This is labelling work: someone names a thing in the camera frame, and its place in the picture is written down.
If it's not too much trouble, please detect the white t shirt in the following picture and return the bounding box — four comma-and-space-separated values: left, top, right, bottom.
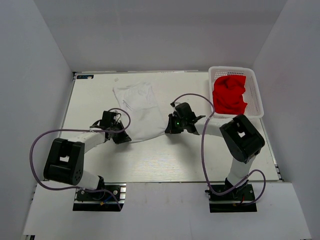
113, 82, 167, 143

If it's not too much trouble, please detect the red t shirt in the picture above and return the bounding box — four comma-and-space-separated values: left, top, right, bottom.
212, 75, 248, 115

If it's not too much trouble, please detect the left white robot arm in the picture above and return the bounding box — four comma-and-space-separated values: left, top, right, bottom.
43, 108, 132, 200

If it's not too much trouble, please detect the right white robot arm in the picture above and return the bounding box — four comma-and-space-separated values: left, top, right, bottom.
165, 102, 265, 200

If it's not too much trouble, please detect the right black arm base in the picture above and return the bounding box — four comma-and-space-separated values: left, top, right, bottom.
204, 184, 257, 213

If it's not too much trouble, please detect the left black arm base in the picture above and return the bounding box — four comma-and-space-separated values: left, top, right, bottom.
72, 183, 127, 212

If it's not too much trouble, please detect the blue table label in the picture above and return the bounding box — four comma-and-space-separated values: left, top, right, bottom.
76, 74, 94, 80

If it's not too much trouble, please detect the white plastic basket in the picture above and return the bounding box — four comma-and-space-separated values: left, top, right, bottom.
208, 66, 264, 119

